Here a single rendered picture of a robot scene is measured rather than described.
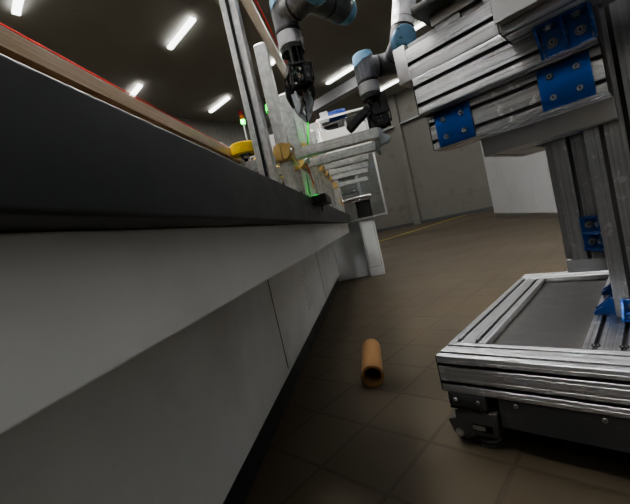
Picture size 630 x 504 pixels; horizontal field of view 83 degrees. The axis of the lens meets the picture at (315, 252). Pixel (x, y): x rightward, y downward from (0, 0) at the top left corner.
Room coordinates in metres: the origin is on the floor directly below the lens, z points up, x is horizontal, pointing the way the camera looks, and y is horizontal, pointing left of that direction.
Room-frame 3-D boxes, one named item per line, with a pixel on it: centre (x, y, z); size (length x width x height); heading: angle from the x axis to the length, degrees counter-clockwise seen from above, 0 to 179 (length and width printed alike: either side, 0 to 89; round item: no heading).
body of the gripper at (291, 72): (1.08, -0.07, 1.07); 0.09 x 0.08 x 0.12; 11
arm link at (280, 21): (1.09, -0.07, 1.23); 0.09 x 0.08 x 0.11; 44
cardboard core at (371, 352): (1.40, -0.13, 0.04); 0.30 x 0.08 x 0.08; 171
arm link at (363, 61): (1.32, -0.33, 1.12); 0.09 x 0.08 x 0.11; 91
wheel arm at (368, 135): (1.11, -0.05, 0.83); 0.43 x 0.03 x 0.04; 81
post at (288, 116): (1.33, -0.02, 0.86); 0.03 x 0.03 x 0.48; 81
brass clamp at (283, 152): (1.10, 0.02, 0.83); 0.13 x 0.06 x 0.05; 171
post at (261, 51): (1.08, 0.02, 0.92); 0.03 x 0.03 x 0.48; 81
